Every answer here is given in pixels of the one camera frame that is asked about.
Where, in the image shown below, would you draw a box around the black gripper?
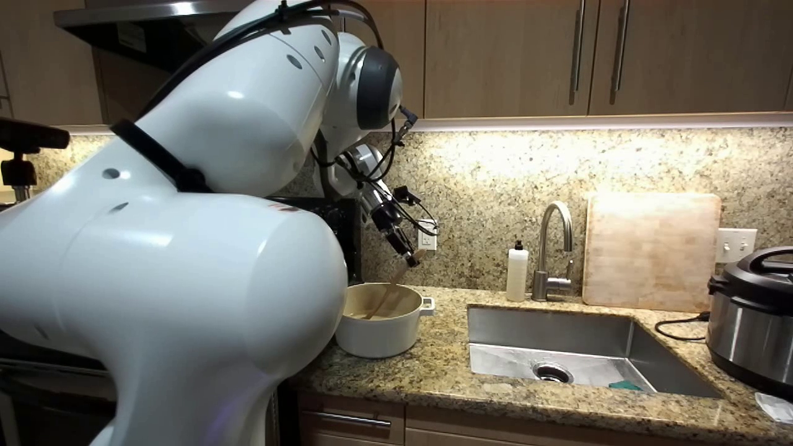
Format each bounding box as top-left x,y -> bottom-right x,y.
360,180 -> 421,268

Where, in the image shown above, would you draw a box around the wooden cooking spoon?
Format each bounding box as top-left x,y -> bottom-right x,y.
364,265 -> 409,319

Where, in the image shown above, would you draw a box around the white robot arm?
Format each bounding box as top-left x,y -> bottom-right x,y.
0,0 -> 411,446

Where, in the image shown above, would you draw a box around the white enamel cooking pot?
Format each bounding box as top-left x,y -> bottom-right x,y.
334,282 -> 437,359

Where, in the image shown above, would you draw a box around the black electric stove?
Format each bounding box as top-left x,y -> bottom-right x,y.
291,198 -> 362,282

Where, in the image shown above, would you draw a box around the white soap dispenser bottle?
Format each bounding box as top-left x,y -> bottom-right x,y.
505,240 -> 531,301

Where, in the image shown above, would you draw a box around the chrome kitchen faucet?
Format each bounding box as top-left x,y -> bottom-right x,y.
531,202 -> 580,303

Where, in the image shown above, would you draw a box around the lower wooden counter cabinets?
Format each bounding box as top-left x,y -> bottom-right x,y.
298,394 -> 706,446

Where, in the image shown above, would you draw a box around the stainless steel sink basin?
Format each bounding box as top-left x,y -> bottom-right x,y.
466,304 -> 721,400

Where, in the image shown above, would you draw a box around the wooden cutting board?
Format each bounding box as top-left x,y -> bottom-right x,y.
582,194 -> 721,313

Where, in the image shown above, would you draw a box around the green sponge in sink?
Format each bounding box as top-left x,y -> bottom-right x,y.
607,380 -> 645,391

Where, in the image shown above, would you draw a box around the stainless steel pressure cooker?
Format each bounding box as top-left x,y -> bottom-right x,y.
706,245 -> 793,400

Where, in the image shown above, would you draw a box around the upper wooden wall cabinets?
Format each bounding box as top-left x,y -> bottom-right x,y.
364,0 -> 793,120

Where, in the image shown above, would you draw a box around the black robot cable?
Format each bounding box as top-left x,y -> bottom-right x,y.
134,0 -> 443,239

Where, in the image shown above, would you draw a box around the black power cord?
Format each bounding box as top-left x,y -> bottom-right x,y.
652,311 -> 715,345

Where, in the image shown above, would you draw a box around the white wall power outlet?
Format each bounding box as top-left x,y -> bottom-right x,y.
716,229 -> 756,263

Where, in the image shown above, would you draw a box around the black camera tripod mount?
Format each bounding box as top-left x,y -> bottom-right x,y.
0,120 -> 69,203

